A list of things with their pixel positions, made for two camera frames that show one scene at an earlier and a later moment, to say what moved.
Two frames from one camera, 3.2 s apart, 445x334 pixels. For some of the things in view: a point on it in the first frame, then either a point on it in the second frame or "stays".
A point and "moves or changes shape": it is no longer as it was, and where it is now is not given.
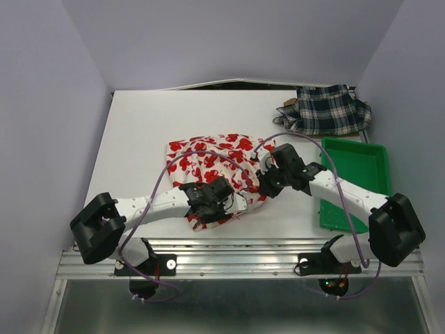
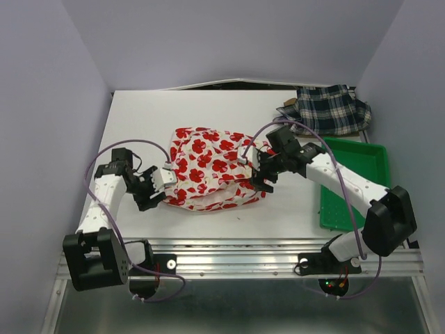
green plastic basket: [360, 164] stays
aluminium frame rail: [231, 259] stays
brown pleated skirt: [290, 101] stays
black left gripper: [220, 215] to [144, 202]
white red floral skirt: [211, 169] moves or changes shape
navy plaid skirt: [326, 110] stays
